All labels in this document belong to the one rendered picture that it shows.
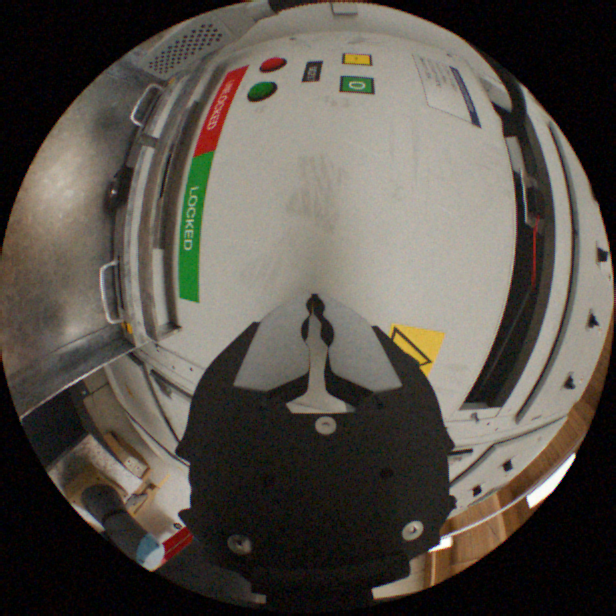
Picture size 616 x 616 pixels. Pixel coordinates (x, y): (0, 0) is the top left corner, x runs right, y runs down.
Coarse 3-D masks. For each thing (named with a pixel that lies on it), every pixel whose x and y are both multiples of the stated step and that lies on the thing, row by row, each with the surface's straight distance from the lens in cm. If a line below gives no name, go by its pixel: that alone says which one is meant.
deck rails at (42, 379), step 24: (144, 48) 50; (120, 72) 53; (144, 72) 54; (96, 336) 42; (120, 336) 44; (48, 360) 42; (72, 360) 43; (96, 360) 39; (24, 384) 45; (48, 384) 41; (24, 408) 41
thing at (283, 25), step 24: (264, 24) 53; (288, 24) 51; (312, 24) 50; (336, 24) 50; (360, 24) 50; (384, 24) 50; (408, 24) 50; (432, 24) 52; (240, 48) 52; (456, 48) 53
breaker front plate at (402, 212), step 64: (256, 64) 31; (384, 64) 27; (448, 64) 33; (192, 128) 28; (256, 128) 20; (320, 128) 18; (384, 128) 18; (448, 128) 21; (256, 192) 16; (320, 192) 15; (384, 192) 15; (448, 192) 17; (256, 256) 15; (320, 256) 14; (384, 256) 14; (448, 256) 16; (192, 320) 22; (256, 320) 17; (384, 320) 15; (448, 320) 16; (320, 384) 18; (448, 384) 20
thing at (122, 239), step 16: (176, 80) 48; (160, 96) 47; (160, 112) 42; (144, 128) 43; (128, 160) 42; (128, 208) 35; (128, 224) 34; (128, 240) 34; (128, 256) 34; (128, 272) 35; (128, 288) 35; (128, 304) 35; (128, 336) 40; (144, 336) 38
